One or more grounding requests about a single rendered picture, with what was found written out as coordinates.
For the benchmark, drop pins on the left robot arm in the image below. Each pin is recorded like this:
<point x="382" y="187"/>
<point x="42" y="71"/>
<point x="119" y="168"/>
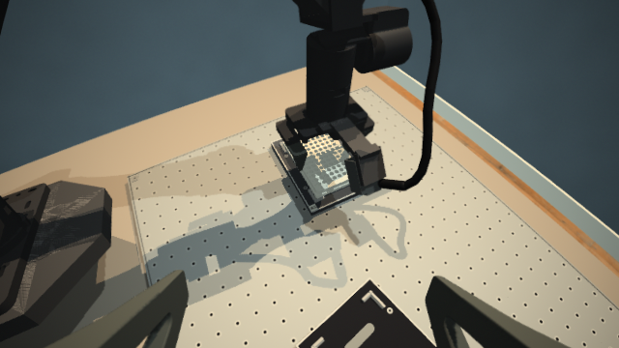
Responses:
<point x="383" y="40"/>

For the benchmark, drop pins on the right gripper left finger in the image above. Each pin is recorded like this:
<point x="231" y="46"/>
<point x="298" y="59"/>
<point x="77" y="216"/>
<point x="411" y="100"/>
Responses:
<point x="156" y="313"/>

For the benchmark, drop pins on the beige well plate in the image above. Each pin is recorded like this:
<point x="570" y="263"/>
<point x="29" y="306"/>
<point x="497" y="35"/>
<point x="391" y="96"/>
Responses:
<point x="324" y="169"/>

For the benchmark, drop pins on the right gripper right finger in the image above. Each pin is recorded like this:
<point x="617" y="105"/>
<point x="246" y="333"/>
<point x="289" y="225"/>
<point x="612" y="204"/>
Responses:
<point x="451" y="308"/>

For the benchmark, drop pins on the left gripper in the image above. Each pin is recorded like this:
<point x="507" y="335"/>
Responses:
<point x="327" y="112"/>

